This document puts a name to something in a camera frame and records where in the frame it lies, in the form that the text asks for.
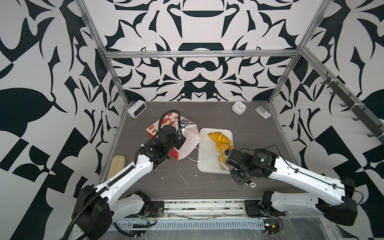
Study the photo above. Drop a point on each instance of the yellow fake croissant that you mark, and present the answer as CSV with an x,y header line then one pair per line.
x,y
219,137

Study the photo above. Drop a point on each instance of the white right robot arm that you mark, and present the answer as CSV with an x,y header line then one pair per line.
x,y
333,198

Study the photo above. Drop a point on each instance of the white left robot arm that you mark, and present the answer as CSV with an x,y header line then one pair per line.
x,y
97,208

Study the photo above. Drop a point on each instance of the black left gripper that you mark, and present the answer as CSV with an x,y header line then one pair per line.
x,y
180,141

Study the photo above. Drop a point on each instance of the white digital alarm clock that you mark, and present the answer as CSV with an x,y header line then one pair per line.
x,y
137,109

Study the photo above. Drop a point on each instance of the white plastic tray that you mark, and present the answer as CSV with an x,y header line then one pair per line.
x,y
208,157

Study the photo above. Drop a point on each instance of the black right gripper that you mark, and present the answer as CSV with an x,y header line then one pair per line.
x,y
236,179

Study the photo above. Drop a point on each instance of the grey wall hook rack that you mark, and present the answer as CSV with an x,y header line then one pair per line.
x,y
351,102

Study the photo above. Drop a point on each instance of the white square analog clock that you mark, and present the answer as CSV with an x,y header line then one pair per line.
x,y
239,108

